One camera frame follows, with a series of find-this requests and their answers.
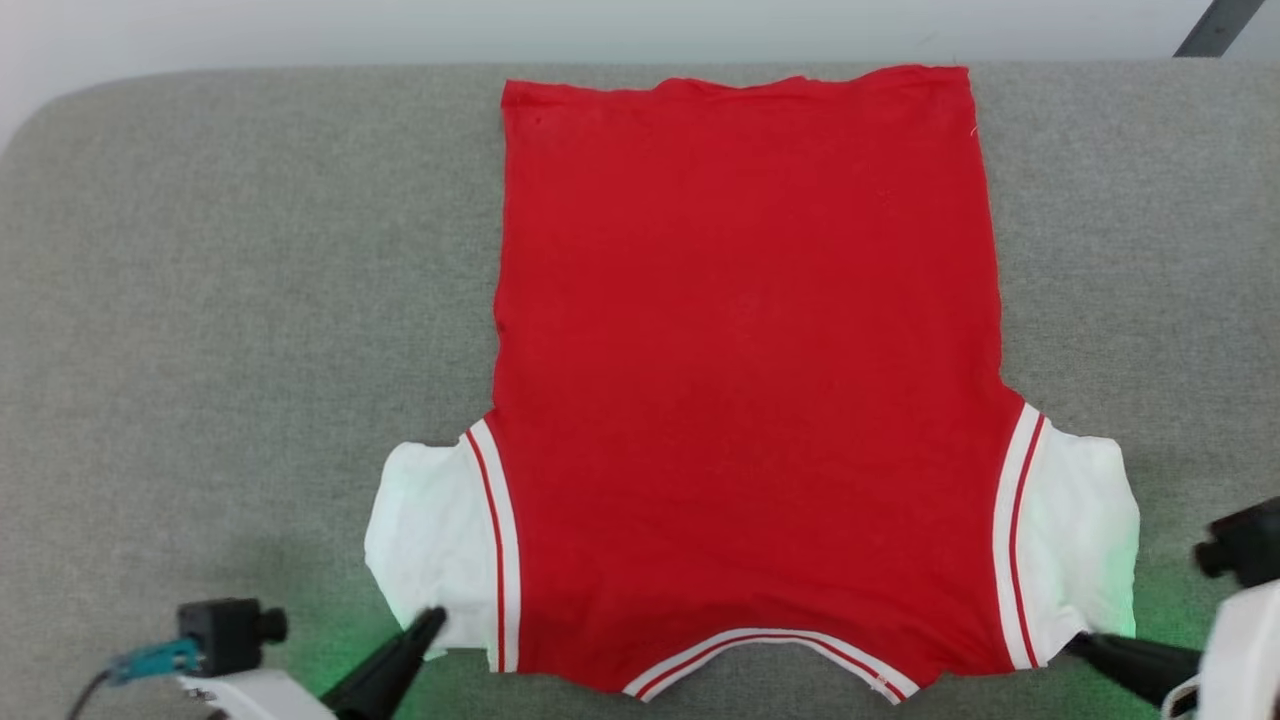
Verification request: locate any thin white cable loop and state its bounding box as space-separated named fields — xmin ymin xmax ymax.
xmin=1159 ymin=675 xmax=1202 ymax=720

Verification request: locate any grey metal post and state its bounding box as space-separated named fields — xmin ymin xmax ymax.
xmin=1174 ymin=0 xmax=1267 ymax=59

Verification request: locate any teal cable connector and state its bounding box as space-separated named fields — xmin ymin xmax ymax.
xmin=107 ymin=640 xmax=202 ymax=687

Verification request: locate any thin black cable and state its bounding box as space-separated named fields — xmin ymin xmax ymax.
xmin=64 ymin=668 xmax=117 ymax=720

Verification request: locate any red shirt with white sleeves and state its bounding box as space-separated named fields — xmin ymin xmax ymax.
xmin=363 ymin=64 xmax=1142 ymax=706

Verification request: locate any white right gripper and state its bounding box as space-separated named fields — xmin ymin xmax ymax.
xmin=1064 ymin=580 xmax=1280 ymax=720

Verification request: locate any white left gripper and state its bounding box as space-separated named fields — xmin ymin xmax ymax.
xmin=178 ymin=605 xmax=449 ymax=720

